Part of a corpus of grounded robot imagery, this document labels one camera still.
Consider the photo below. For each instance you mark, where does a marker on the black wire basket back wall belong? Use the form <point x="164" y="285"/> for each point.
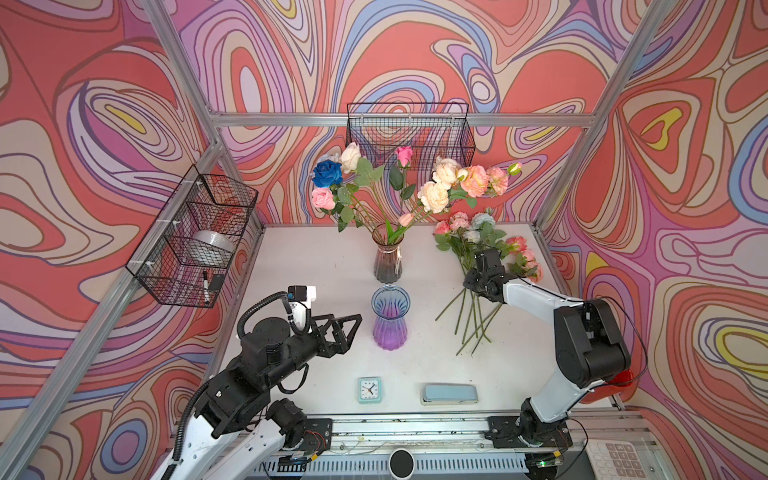
<point x="429" y="129"/>

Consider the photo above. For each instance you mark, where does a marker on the light pink rose stem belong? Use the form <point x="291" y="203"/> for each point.
<point x="324" y="201"/>

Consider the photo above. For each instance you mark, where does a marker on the cream carnation stem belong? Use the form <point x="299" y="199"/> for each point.
<point x="432" y="196"/>

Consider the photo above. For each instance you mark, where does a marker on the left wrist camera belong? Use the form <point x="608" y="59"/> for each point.
<point x="300" y="299"/>

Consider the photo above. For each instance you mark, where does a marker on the purple glass vase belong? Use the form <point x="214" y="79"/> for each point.
<point x="390" y="305"/>

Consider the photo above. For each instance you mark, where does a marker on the pink grey glass vase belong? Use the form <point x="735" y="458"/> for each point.
<point x="388" y="261"/>

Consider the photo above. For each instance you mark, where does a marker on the magenta rose stem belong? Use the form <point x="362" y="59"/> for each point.
<point x="398" y="177"/>

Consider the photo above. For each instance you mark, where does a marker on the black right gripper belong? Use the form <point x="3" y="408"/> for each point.
<point x="469" y="279"/>

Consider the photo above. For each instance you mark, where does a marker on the white calculator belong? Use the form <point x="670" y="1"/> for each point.
<point x="614" y="460"/>

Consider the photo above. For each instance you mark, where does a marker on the red plastic cup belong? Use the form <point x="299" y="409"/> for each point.
<point x="620" y="383"/>

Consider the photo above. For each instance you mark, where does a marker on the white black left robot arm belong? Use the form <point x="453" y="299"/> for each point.
<point x="242" y="416"/>

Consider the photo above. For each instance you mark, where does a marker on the pink tulip bud stem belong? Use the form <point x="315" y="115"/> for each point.
<point x="395" y="233"/>

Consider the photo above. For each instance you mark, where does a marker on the black wire basket left wall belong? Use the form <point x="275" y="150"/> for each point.
<point x="169" y="265"/>

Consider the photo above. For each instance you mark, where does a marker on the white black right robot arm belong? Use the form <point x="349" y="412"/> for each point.
<point x="589" y="350"/>

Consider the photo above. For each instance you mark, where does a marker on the small teal alarm clock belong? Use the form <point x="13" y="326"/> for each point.
<point x="370" y="390"/>

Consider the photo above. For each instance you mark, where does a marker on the black wire basket wall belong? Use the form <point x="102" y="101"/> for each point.
<point x="429" y="129"/>
<point x="169" y="265"/>

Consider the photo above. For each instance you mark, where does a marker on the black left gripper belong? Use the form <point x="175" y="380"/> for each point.
<point x="340" y="345"/>

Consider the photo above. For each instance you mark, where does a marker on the artificial flower bunch on table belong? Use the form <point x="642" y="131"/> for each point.
<point x="471" y="238"/>

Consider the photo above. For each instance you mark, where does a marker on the pink carnation stem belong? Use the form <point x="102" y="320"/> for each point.
<point x="475" y="182"/>

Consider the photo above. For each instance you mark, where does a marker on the black marker in basket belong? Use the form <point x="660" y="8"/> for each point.
<point x="205" y="288"/>

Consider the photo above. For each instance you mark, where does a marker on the blue rose stem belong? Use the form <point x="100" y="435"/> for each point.
<point x="328" y="173"/>

